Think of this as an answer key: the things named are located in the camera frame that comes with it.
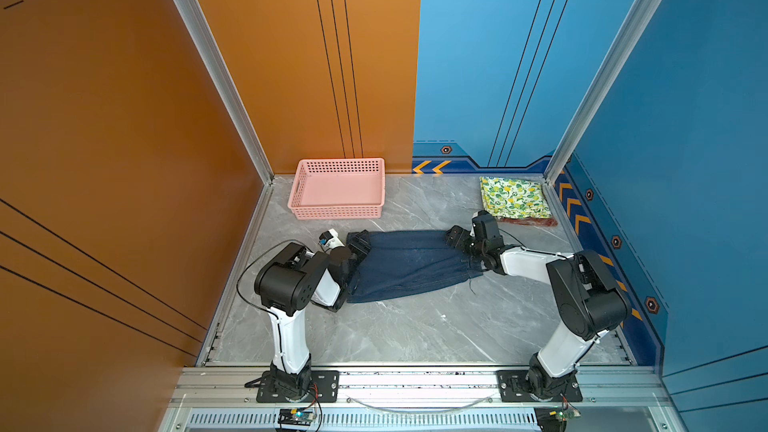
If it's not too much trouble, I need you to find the pink perforated plastic basket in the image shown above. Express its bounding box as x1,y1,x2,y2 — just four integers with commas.
288,158,386,220

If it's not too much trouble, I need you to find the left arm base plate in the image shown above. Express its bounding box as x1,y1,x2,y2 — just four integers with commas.
256,370,340,405

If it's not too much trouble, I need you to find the aluminium corner post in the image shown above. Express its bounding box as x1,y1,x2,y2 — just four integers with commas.
173,0,274,186
543,0,663,185

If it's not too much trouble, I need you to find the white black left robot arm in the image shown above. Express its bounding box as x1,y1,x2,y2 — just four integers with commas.
254,229,371,401

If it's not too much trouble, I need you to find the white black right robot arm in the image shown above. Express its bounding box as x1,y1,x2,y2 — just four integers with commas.
446,224,632,402

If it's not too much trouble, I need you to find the aluminium left corner post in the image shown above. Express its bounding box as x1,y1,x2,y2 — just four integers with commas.
173,0,274,186

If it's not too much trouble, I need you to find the green circuit board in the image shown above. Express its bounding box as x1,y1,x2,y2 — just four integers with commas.
276,408,319,432

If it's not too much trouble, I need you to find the aluminium right corner post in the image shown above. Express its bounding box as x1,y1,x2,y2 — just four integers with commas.
543,0,663,185

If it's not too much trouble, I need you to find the dark navy skirt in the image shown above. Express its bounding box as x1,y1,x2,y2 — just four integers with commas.
348,230,483,304

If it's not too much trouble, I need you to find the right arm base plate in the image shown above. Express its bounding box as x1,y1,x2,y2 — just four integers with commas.
496,368,584,403

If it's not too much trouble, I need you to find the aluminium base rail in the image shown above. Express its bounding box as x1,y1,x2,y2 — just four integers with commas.
159,365,686,431

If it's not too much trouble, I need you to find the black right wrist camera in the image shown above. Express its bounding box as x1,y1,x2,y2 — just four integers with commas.
472,210,504,249

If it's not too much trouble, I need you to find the lemon print skirt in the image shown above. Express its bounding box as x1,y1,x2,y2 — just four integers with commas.
480,177,552,220

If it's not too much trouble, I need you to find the right circuit board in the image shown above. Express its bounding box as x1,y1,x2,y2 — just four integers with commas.
534,408,582,432

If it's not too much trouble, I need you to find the red plaid skirt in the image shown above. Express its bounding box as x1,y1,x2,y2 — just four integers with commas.
496,217,558,227

